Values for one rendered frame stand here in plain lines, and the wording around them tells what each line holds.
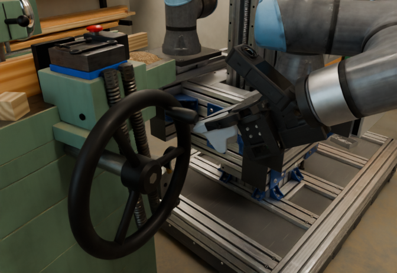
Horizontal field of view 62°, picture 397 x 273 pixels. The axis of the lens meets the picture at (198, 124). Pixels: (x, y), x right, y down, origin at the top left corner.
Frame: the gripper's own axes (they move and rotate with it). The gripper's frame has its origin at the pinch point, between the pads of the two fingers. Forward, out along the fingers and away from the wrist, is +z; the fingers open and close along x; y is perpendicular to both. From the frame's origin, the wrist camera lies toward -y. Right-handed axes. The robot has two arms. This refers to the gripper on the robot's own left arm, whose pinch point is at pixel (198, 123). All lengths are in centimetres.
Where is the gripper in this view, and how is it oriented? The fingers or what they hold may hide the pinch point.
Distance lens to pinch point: 56.0
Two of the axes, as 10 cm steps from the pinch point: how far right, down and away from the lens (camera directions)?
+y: 4.3, 8.9, 1.5
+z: -7.4, 2.5, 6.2
